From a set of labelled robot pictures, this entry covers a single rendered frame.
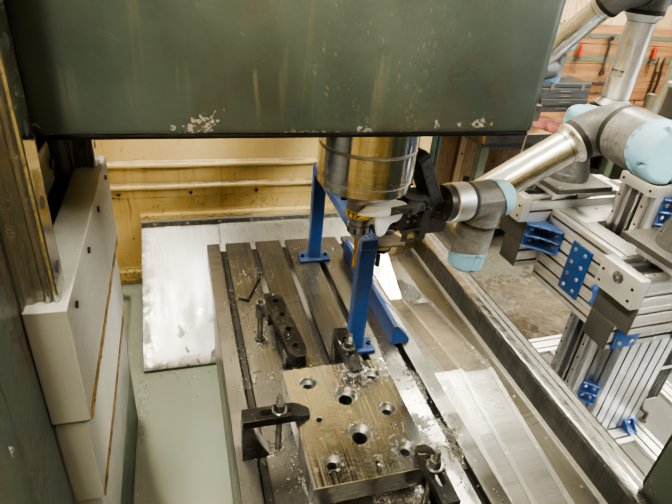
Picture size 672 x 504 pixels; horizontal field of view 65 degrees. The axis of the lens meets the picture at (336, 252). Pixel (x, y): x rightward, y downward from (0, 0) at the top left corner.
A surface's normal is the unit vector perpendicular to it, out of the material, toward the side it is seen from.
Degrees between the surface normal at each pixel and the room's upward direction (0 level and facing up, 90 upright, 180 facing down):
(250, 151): 90
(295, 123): 90
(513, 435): 8
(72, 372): 90
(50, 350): 90
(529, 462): 8
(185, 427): 0
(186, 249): 24
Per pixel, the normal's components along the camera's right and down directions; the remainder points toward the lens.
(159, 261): 0.19, -0.57
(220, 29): 0.27, 0.51
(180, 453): 0.08, -0.86
